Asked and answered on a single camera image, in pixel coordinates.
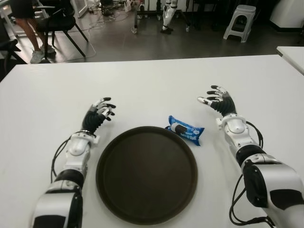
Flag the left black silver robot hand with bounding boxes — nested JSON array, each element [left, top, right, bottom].
[[82, 96, 117, 134]]

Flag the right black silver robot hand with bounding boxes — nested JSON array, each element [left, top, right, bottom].
[[197, 85, 238, 117]]

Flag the blue Oreo cookie packet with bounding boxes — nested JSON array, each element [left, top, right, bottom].
[[165, 115, 205, 146]]

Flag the clear floor mat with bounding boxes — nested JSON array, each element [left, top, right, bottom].
[[28, 30, 97, 64]]

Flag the round dark brown tray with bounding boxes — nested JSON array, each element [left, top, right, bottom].
[[95, 126, 199, 225]]

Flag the white side table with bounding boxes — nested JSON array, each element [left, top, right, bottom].
[[276, 46, 304, 76]]

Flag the white plastic stool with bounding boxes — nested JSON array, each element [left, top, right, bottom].
[[222, 4, 257, 43]]

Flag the black chair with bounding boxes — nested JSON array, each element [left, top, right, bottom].
[[0, 39, 27, 79], [33, 0, 89, 57]]

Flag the white cabinet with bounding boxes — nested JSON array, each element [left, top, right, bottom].
[[270, 0, 304, 31]]

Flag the person in black shorts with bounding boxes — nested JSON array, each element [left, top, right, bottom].
[[10, 0, 57, 64]]

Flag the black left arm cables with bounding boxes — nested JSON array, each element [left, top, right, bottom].
[[50, 139, 72, 183]]

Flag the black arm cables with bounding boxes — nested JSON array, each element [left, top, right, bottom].
[[50, 139, 72, 183], [229, 120, 276, 228]]

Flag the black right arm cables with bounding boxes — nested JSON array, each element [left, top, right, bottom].
[[229, 120, 276, 228]]

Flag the black wheeled gantry frame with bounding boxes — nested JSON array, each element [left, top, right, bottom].
[[131, 0, 198, 34]]

